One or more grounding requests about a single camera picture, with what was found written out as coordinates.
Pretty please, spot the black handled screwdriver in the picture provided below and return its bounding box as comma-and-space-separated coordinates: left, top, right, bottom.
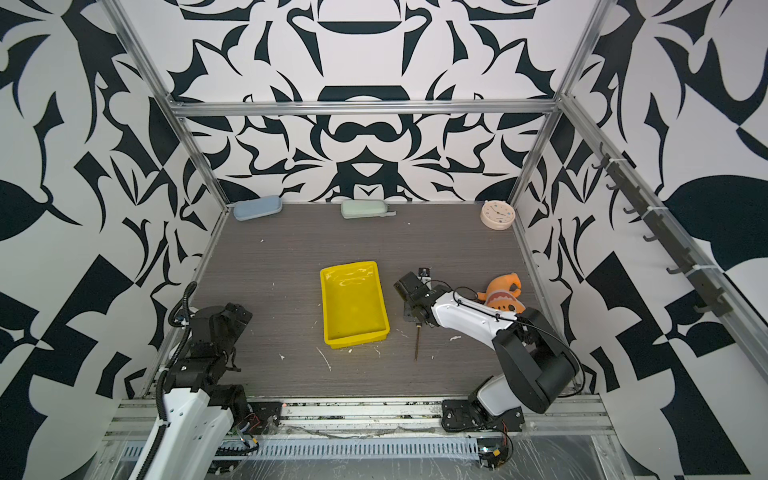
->
413, 323, 422, 361

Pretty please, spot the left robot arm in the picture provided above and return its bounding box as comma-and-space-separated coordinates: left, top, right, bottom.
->
130, 282, 259, 479

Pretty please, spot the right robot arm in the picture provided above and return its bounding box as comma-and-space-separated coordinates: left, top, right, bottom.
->
394, 272, 581, 419

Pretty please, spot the yellow plastic bin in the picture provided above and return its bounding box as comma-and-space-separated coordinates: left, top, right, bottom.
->
320, 261, 390, 349

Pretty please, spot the orange plush toy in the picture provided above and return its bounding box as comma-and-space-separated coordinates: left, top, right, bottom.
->
477, 273, 526, 314

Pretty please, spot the pink round clock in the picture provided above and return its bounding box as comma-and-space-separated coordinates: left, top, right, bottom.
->
480, 200, 516, 231

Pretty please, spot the green eyeglass case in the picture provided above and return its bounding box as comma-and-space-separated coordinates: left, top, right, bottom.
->
341, 200, 396, 219

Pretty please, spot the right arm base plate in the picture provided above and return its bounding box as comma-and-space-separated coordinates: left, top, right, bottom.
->
440, 399, 525, 433

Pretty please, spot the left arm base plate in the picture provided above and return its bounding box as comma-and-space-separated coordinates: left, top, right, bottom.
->
236, 401, 284, 436

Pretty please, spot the aluminium frame rail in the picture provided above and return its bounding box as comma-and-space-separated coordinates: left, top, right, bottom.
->
170, 99, 556, 118

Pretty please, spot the white slotted cable duct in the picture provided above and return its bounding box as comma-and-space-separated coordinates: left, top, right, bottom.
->
122, 436, 484, 462

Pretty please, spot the black wall hook rack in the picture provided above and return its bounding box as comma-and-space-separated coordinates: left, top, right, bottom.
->
594, 145, 734, 317

